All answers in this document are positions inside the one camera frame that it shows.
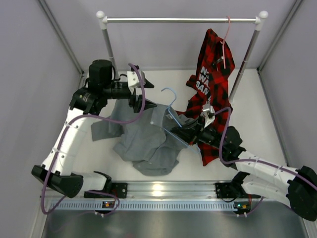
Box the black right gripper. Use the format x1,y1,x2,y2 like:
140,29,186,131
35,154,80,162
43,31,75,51
171,116,225,151

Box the light blue wire hanger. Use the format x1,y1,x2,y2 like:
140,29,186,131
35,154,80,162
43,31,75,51
161,87,200,153

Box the grey button shirt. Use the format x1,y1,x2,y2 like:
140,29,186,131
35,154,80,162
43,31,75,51
91,104,189,176

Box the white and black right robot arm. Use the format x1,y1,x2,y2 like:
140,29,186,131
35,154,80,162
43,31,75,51
171,120,317,222

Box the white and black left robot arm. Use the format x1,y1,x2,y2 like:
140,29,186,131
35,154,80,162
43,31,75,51
31,59,155,198

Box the red black plaid shirt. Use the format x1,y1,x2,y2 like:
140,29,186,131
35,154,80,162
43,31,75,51
177,28,236,167

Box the silver white clothes rack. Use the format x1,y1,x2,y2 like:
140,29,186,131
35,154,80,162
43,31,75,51
96,10,268,102

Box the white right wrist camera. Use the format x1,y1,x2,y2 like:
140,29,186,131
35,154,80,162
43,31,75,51
201,104,215,128

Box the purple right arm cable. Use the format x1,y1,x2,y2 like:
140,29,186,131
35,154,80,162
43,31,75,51
210,107,317,216

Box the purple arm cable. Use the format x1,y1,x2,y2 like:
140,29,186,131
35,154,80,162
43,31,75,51
210,107,317,216
41,63,147,218

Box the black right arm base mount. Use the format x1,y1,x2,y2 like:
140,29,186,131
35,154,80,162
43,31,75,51
215,182,245,199

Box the pink wire hanger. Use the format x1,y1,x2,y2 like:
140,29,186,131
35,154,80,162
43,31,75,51
222,15,231,69

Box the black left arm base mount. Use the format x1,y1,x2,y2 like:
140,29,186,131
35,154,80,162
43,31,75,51
101,182,128,198

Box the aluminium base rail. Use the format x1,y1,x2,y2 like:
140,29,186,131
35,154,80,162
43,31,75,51
41,180,308,199

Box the grey slotted cable duct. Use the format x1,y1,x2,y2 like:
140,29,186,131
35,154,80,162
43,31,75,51
56,200,250,212

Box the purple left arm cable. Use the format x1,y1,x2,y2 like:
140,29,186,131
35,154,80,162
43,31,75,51
41,63,147,218

